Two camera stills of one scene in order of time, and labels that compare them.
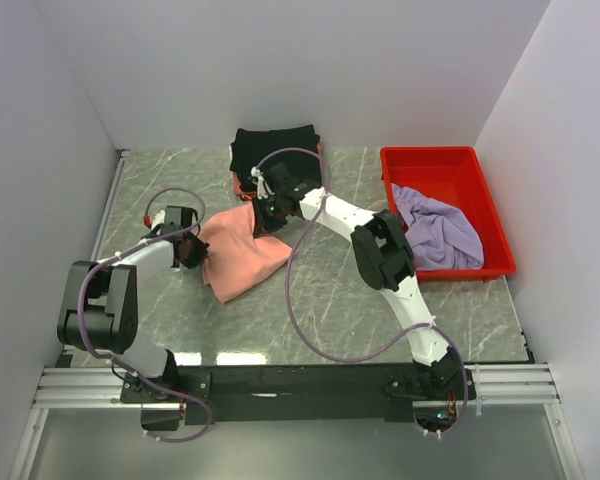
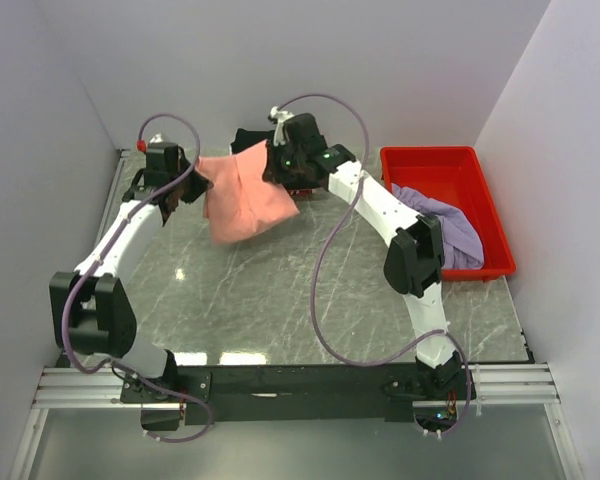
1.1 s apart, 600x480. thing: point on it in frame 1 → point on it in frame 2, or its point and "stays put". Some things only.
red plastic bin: (457, 178) stays put
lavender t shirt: (439, 233) stays put
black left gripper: (192, 251) → (193, 181)
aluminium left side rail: (114, 181) stays put
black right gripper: (266, 220) → (273, 163)
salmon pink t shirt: (236, 258) → (240, 202)
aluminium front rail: (100, 388) stays put
